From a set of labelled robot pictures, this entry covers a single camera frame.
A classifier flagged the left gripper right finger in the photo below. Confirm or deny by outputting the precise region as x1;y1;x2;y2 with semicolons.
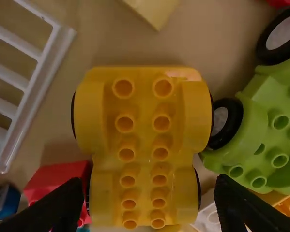
213;174;290;232

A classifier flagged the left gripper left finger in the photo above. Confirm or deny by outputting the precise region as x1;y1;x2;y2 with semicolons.
0;177;85;232

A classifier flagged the yellow toy car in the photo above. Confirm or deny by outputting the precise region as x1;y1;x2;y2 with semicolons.
71;65;213;230

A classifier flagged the red toy brick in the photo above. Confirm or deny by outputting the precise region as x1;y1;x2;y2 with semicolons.
22;160;92;228

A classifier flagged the blue toy brick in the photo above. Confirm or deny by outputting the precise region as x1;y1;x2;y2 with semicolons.
0;182;21;221

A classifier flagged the green toy car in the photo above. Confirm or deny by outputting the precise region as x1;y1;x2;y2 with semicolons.
199;3;290;196

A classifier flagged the white fence toy brick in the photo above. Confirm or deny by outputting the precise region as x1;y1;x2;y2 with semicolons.
0;0;77;181

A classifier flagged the tan tray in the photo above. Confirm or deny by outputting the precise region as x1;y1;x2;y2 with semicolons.
0;0;290;232

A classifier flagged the red toy car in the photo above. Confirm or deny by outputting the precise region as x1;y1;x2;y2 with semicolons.
265;0;290;8

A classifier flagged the pale yellow toy brick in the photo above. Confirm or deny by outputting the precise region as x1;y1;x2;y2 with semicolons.
122;0;177;32

